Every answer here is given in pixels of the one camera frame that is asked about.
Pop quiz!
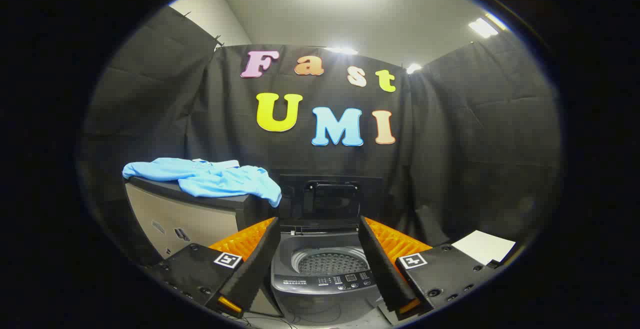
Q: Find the grey cabinet with black top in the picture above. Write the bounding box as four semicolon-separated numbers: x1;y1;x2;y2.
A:
123;176;284;318

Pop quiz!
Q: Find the dark washing machine lid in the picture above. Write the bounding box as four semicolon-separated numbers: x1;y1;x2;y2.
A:
276;173;386;233

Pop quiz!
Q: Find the white paper sheet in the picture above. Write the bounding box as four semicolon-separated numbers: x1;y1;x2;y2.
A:
451;229;517;266

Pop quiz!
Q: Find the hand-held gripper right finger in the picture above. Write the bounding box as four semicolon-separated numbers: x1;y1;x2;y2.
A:
358;215;502;323

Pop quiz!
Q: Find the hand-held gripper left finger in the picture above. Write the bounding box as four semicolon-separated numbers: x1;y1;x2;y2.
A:
150;216;282;320

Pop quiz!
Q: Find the light blue polo shirt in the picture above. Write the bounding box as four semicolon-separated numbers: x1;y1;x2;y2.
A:
122;157;283;208

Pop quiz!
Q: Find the grey washing machine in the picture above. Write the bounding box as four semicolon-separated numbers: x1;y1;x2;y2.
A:
270;228;397;329

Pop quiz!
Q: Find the thin black cable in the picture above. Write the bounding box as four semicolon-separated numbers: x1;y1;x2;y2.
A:
232;313;303;329

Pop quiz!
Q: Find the rectangular ceiling light panel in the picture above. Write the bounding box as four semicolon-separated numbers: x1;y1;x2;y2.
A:
468;12;509;39

